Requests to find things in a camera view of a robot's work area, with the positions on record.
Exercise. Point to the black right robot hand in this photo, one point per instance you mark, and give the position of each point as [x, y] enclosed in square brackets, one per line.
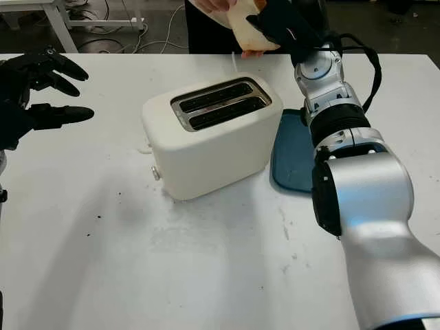
[275, 13]

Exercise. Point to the person's right hand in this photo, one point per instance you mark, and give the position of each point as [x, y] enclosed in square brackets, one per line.
[216, 5]

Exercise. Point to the person's left hand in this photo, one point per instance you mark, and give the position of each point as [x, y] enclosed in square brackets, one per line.
[252, 54]

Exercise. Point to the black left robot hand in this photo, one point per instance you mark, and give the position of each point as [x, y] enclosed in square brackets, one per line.
[20, 75]

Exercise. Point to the toast slice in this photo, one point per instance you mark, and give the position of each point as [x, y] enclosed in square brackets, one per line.
[251, 32]

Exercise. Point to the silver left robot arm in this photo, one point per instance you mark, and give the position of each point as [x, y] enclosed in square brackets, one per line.
[2, 196]

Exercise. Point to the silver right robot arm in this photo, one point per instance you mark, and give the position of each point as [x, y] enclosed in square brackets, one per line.
[364, 178]

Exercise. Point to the person in black trousers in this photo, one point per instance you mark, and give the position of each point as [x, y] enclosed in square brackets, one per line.
[206, 38]

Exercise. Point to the cream two-slot toaster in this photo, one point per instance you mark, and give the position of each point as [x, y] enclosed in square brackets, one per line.
[213, 161]

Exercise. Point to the blue plastic tray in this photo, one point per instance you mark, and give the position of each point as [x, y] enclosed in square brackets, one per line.
[292, 154]

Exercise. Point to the black bulky object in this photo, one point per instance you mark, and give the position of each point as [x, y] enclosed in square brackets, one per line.
[400, 6]

